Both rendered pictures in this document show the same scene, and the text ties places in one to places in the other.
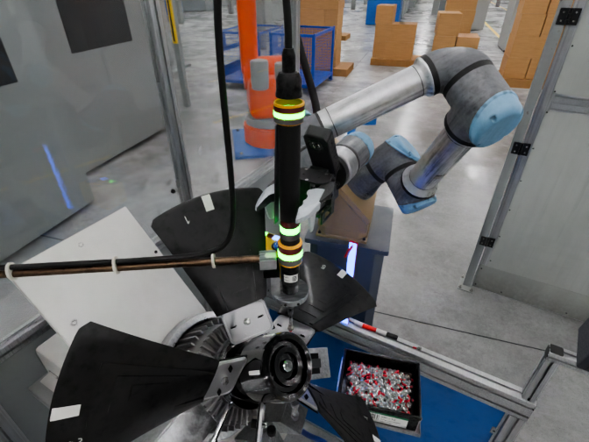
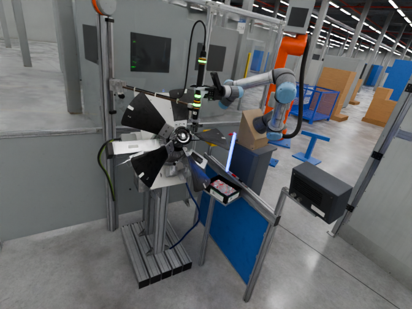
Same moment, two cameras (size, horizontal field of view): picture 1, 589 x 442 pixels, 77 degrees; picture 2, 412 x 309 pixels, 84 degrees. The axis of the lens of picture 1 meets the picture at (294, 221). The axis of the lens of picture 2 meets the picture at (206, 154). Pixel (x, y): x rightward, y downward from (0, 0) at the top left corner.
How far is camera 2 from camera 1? 0.98 m
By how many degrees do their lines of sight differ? 24
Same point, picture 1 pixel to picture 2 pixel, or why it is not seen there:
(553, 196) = (391, 189)
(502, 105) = (284, 86)
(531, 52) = not seen: outside the picture
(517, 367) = (333, 276)
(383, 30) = (377, 102)
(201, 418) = (157, 144)
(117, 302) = not seen: hidden behind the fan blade
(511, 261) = (361, 225)
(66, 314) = not seen: hidden behind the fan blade
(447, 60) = (278, 71)
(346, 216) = (247, 135)
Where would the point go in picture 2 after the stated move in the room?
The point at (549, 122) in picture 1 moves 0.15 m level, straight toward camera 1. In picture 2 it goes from (394, 143) to (385, 144)
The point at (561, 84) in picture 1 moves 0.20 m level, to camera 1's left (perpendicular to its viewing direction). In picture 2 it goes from (404, 124) to (377, 118)
